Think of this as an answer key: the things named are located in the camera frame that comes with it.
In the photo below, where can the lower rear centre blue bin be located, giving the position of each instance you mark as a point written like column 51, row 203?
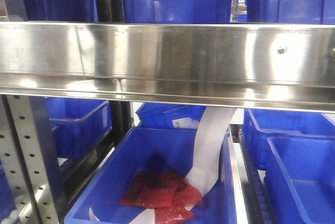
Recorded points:
column 170, row 116

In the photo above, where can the lower left blue bin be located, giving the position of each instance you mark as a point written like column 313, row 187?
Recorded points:
column 77, row 124

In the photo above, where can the lower right rear blue bin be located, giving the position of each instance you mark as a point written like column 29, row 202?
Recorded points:
column 260, row 124

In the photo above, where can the stainless steel shelf beam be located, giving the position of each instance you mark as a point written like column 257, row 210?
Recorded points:
column 271, row 66

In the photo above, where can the perforated steel shelf upright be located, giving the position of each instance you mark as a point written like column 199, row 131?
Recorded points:
column 30, row 160

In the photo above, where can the lower right front blue bin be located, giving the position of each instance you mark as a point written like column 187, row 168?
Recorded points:
column 300, row 179

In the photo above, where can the white paper strip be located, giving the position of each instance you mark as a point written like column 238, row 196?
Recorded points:
column 209, row 137

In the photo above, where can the red bubble wrap bags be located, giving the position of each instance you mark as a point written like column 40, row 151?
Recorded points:
column 167, row 193

